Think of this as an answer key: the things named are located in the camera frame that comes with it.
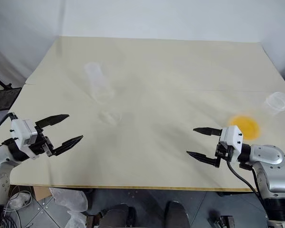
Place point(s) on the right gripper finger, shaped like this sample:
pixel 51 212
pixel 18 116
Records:
pixel 207 131
pixel 202 158

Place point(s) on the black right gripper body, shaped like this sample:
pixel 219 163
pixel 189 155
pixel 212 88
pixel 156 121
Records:
pixel 224 152

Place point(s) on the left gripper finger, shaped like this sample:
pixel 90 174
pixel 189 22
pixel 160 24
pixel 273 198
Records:
pixel 52 120
pixel 66 145

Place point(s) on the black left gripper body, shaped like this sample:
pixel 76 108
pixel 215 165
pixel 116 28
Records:
pixel 41 146

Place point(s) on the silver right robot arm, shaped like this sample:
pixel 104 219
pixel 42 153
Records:
pixel 273 156

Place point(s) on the orange round disc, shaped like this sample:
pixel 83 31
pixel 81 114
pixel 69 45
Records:
pixel 245 124

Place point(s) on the brown cardboard box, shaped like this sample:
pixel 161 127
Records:
pixel 41 193

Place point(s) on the clear crumpled plastic bag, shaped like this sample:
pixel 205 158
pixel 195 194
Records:
pixel 69 202

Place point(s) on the dark rounded shape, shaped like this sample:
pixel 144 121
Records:
pixel 118 217
pixel 178 215

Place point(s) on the clear plastic cup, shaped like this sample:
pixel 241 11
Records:
pixel 276 102

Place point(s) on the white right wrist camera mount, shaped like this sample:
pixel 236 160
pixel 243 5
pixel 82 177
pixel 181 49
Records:
pixel 232 136

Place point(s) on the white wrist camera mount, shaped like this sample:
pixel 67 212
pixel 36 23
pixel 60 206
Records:
pixel 232 136
pixel 20 133

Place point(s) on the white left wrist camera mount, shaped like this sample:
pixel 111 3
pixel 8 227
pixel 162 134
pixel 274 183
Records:
pixel 20 133

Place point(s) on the black metal bracket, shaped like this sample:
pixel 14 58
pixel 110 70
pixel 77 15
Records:
pixel 224 222

